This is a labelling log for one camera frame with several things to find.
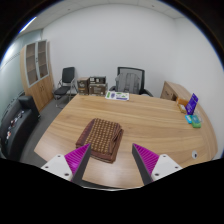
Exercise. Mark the white round table grommet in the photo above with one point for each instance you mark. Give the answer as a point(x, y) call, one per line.
point(194, 154)

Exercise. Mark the small teal box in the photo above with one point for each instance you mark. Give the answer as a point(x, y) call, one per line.
point(188, 119)

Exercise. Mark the black mesh office chair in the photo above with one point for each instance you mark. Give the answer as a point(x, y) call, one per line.
point(142, 75)

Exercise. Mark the white printed leaflet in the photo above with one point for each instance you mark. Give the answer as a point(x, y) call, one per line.
point(117, 96)

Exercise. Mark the low wooden side cabinet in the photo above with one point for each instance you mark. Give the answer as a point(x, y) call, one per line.
point(171, 90)

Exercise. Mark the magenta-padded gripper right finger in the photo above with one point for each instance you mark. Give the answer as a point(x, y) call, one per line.
point(147, 160)

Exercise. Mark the black leather armchair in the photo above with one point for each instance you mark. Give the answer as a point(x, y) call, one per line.
point(16, 130)

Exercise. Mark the small orange wooden holder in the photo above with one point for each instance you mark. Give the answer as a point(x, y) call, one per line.
point(181, 105)

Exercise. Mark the black folding chair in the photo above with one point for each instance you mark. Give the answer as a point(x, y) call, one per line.
point(68, 76)

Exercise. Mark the tall brown cardboard box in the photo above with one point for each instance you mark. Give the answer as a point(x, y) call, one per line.
point(83, 86)

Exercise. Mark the brown patterned towel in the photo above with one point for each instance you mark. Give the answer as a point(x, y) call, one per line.
point(101, 138)

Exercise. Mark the purple standing sign card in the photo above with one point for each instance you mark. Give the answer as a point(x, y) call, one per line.
point(191, 104)

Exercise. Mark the grey jacket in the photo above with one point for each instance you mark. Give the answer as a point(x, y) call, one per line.
point(127, 81)

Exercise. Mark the wide brown cardboard box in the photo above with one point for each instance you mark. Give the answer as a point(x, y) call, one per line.
point(97, 90)

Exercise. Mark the wooden cabinet with glass doors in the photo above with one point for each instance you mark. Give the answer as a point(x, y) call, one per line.
point(38, 76)

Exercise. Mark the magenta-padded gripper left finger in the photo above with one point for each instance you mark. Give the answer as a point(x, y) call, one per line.
point(76, 160)

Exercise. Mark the flat dark printed box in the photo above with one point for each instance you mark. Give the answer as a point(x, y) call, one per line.
point(97, 80)

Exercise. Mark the small green box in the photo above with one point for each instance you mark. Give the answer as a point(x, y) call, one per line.
point(196, 122)

